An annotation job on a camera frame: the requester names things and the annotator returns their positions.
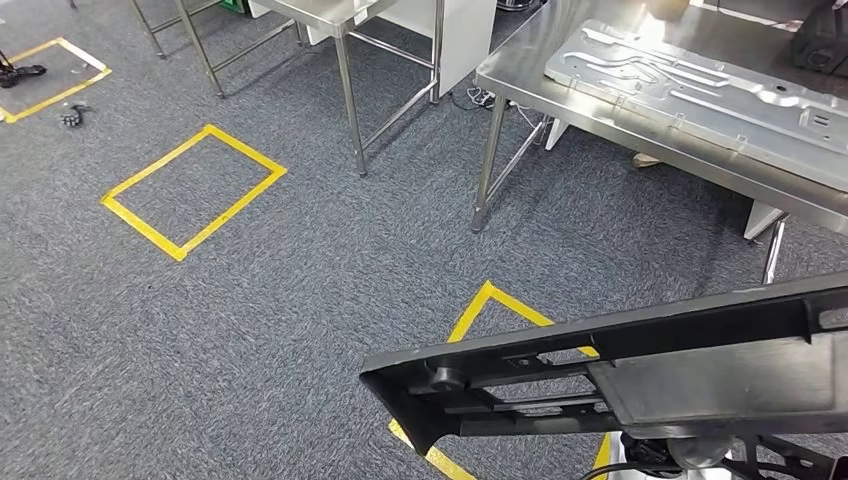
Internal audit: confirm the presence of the black plastic plate frame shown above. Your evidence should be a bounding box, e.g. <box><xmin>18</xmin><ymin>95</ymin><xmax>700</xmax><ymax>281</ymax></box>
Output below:
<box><xmin>359</xmin><ymin>270</ymin><xmax>848</xmax><ymax>458</ymax></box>

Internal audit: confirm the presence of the stainless steel workbench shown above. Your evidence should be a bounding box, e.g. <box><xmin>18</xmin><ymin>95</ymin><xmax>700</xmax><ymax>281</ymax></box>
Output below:
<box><xmin>470</xmin><ymin>0</ymin><xmax>848</xmax><ymax>286</ymax></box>

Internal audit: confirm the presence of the white power strip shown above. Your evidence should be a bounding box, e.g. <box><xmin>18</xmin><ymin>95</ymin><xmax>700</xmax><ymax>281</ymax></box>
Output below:
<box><xmin>450</xmin><ymin>86</ymin><xmax>551</xmax><ymax>144</ymax></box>

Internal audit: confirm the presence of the white cabinet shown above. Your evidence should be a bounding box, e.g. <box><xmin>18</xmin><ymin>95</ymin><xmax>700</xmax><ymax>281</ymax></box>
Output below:
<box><xmin>390</xmin><ymin>0</ymin><xmax>498</xmax><ymax>99</ymax></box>

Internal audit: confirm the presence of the silver stamped metal panel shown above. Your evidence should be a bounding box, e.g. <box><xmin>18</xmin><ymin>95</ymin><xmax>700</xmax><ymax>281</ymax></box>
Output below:
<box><xmin>544</xmin><ymin>18</ymin><xmax>848</xmax><ymax>193</ymax></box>

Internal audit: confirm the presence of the small black gadget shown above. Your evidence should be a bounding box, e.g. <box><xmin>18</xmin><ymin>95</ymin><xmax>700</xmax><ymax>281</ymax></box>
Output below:
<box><xmin>60</xmin><ymin>102</ymin><xmax>93</xmax><ymax>129</ymax></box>

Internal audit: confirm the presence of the black tripod foot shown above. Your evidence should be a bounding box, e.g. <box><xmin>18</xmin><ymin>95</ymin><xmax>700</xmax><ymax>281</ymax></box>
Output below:
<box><xmin>0</xmin><ymin>49</ymin><xmax>48</xmax><ymax>89</ymax></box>

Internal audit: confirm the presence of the stainless steel table frame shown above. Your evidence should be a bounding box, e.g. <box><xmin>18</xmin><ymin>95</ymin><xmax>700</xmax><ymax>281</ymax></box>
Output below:
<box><xmin>129</xmin><ymin>0</ymin><xmax>306</xmax><ymax>99</ymax></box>

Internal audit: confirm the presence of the black cable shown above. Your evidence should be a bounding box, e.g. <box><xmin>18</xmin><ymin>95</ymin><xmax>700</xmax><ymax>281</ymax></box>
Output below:
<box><xmin>579</xmin><ymin>460</ymin><xmax>664</xmax><ymax>480</ymax></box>

